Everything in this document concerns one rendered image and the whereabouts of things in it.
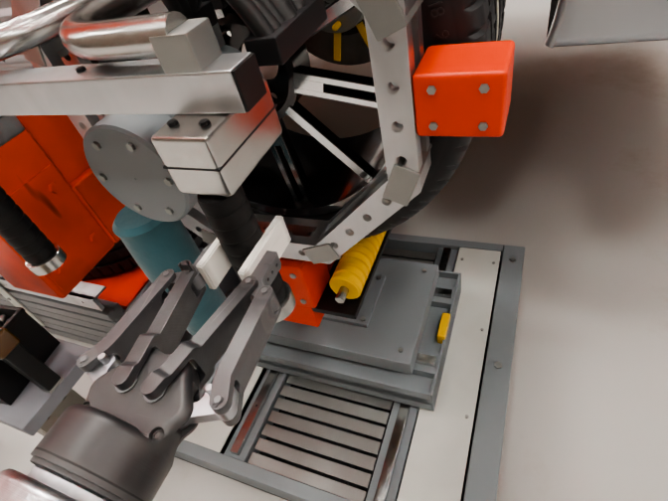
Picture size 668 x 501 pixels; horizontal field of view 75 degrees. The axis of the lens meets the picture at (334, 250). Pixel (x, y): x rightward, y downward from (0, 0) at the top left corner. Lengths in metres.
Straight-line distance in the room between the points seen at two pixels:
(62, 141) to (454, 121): 0.76
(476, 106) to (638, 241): 1.19
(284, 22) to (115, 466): 0.31
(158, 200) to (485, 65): 0.37
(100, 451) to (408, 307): 0.87
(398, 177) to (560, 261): 1.02
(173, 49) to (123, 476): 0.26
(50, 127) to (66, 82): 0.60
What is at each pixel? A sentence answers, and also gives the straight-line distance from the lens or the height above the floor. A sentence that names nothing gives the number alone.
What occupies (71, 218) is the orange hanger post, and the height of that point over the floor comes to 0.64.
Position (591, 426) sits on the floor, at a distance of 1.22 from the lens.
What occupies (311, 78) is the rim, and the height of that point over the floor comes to 0.84.
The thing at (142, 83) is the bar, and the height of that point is 0.97.
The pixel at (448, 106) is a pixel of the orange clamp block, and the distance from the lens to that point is 0.48.
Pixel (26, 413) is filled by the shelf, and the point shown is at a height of 0.45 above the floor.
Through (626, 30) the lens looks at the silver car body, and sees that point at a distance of 0.86.
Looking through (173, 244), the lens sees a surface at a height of 0.69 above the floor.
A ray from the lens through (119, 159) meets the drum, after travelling 0.52.
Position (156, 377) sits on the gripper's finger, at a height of 0.85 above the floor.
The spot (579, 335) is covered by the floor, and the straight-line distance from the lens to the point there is 1.34.
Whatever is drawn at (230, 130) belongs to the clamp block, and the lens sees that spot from 0.32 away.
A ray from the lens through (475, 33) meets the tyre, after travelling 0.55.
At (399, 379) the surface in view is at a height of 0.15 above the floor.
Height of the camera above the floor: 1.07
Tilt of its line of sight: 43 degrees down
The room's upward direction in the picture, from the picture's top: 16 degrees counter-clockwise
